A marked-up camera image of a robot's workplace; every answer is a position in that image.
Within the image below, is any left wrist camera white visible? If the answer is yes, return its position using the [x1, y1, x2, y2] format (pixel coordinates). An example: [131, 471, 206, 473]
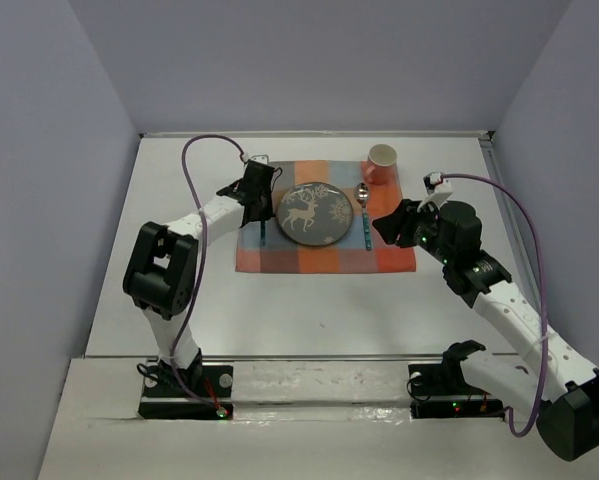
[241, 152, 270, 164]

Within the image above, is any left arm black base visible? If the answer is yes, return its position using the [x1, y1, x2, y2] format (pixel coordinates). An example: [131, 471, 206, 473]
[136, 362, 234, 421]

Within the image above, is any pink mug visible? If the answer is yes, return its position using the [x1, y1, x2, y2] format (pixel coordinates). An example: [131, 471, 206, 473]
[363, 144, 397, 185]

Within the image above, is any fork with green handle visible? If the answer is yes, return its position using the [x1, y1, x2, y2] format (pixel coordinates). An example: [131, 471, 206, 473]
[260, 221, 267, 249]

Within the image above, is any spoon with green handle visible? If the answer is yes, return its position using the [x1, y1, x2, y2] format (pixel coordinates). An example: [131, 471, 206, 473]
[355, 182, 372, 251]

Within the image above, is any checkered orange blue cloth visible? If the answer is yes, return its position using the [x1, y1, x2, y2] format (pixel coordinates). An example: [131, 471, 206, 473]
[235, 160, 417, 274]

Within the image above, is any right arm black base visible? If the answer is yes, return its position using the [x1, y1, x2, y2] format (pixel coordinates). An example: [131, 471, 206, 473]
[406, 363, 505, 420]

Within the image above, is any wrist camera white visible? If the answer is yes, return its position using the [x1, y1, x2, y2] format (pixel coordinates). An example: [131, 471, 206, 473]
[417, 172, 453, 212]
[241, 152, 270, 164]

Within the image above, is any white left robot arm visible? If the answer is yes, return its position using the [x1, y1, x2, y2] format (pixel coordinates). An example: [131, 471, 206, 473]
[122, 161, 282, 397]

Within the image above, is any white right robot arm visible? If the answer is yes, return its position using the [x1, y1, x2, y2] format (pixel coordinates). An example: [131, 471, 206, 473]
[372, 200, 599, 461]

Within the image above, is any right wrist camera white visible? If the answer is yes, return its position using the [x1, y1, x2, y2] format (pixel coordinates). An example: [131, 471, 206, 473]
[417, 172, 453, 212]

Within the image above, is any grey reindeer plate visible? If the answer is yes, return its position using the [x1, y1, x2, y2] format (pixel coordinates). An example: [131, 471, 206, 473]
[276, 182, 354, 247]

